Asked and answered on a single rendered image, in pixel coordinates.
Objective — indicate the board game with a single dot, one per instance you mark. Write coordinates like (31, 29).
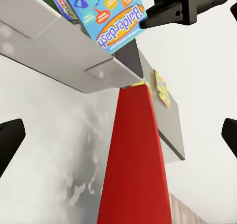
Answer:
(110, 23)
(63, 9)

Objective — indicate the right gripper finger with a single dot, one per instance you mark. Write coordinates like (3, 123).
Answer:
(170, 14)
(155, 8)

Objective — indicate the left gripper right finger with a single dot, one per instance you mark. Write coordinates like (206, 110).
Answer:
(229, 134)

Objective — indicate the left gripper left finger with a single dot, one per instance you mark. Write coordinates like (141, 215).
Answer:
(12, 133)

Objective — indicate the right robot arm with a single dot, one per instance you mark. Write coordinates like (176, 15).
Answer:
(179, 11)

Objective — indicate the jigsaw puzzle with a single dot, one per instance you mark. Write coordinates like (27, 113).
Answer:
(162, 87)
(143, 83)

